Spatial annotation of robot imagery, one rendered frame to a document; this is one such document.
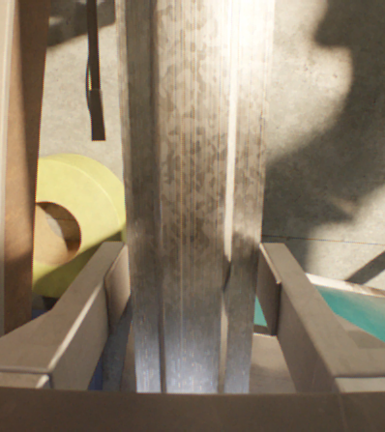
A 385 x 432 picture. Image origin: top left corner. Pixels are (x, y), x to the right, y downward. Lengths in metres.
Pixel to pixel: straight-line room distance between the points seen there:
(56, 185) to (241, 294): 0.84
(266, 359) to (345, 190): 0.85
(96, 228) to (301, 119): 0.73
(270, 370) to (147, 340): 0.28
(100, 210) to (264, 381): 0.66
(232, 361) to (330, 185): 1.01
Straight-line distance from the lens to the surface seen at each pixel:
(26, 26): 0.34
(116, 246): 0.16
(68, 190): 0.95
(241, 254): 0.15
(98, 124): 0.27
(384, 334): 0.54
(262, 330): 0.41
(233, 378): 0.20
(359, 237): 1.26
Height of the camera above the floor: 1.05
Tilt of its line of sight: 73 degrees down
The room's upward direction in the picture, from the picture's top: 177 degrees counter-clockwise
